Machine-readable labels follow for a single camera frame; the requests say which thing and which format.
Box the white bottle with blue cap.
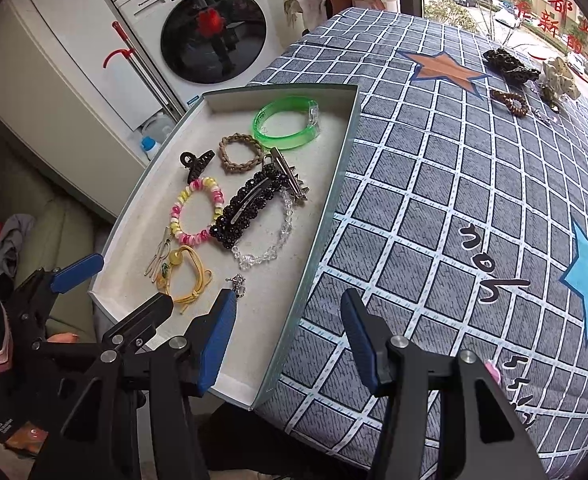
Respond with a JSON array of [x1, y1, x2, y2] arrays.
[[140, 135, 162, 162]]

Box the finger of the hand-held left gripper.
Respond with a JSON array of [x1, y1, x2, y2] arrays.
[[10, 254, 105, 317], [98, 293, 175, 353]]

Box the white detergent bottles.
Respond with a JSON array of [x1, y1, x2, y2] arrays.
[[141, 111, 175, 143]]

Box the beige sofa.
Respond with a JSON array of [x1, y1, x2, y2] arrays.
[[11, 195, 117, 321]]

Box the beige hairpin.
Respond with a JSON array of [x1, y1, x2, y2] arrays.
[[145, 227, 175, 277]]

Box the brown bead bracelet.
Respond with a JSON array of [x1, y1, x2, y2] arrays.
[[490, 89, 530, 120]]

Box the dark scrunchie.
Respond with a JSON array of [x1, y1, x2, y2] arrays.
[[483, 47, 542, 85]]

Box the white cabinet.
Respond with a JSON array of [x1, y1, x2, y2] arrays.
[[0, 0, 175, 221]]

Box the red window decal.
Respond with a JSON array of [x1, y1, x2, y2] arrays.
[[464, 0, 588, 91]]

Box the white flower hair clip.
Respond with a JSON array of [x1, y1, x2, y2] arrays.
[[541, 57, 581, 101]]

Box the black claw hair clip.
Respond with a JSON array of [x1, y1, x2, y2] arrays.
[[178, 149, 215, 184]]

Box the grey checked tablecloth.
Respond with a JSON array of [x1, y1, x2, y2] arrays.
[[209, 7, 588, 466]]

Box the pink and yellow bead bracelet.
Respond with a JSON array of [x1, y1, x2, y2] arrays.
[[170, 176, 225, 246]]

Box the clear crystal bracelet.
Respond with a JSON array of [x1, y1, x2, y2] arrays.
[[231, 187, 295, 271]]

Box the red handled mop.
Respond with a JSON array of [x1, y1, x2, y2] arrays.
[[111, 21, 185, 116]]

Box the green translucent bracelet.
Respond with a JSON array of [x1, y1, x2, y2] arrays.
[[251, 96, 321, 151]]

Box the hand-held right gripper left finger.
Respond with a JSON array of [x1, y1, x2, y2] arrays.
[[26, 290, 238, 480]]

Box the grey cloth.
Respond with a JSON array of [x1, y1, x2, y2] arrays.
[[0, 212, 37, 281]]

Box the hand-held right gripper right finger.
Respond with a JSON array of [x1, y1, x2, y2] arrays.
[[340, 288, 547, 480]]

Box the yellow hair tie with bead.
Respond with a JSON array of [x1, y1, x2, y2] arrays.
[[156, 245, 213, 313]]

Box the small dark hair clip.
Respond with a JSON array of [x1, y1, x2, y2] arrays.
[[539, 85, 562, 111]]

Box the silver spiked hair clip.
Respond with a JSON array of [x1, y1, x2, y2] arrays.
[[261, 147, 309, 206]]

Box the black beaded hair clip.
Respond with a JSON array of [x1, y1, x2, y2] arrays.
[[210, 170, 282, 251]]

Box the white box with green sides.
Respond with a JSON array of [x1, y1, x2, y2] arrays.
[[88, 82, 365, 413]]

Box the brown braided hair tie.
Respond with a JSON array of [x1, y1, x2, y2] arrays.
[[218, 132, 265, 177]]

